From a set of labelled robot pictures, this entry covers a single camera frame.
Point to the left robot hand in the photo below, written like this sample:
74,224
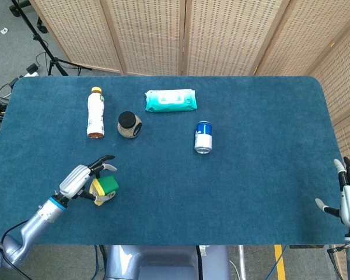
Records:
74,181

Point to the green tub yellow lid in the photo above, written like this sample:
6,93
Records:
108,185

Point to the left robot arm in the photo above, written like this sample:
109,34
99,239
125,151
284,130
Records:
38,224

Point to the teal wet wipes pack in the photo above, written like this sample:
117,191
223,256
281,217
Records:
170,100

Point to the blue white tin can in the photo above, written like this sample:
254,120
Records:
203,137

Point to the white bottle yellow cap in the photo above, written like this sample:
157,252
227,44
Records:
95,113

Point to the glass jar black lid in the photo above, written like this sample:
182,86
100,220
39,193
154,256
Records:
129,126

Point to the grey robot torso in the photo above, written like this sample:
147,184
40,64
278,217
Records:
163,262

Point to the blue table mat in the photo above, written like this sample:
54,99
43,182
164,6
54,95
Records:
221,189

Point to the black tripod stand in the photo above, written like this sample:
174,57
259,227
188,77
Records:
42,43

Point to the black caster wheel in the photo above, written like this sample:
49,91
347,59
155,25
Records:
42,26

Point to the wicker folding screen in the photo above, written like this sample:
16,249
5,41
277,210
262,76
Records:
151,35

